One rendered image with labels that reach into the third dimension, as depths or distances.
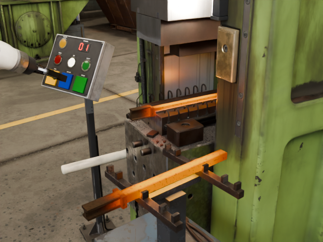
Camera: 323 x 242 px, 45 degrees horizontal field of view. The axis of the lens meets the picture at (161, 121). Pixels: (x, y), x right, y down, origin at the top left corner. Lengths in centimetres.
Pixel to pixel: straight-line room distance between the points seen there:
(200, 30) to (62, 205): 172
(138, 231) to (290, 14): 80
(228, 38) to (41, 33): 526
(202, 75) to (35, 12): 471
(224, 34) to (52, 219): 181
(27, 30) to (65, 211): 403
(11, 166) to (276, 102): 254
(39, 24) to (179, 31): 502
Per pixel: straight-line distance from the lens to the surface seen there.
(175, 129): 145
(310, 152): 158
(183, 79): 184
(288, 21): 122
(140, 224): 133
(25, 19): 632
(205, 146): 150
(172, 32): 145
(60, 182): 307
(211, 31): 154
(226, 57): 132
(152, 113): 156
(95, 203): 96
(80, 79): 191
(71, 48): 202
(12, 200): 297
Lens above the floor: 159
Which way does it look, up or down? 23 degrees down
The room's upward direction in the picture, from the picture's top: 1 degrees counter-clockwise
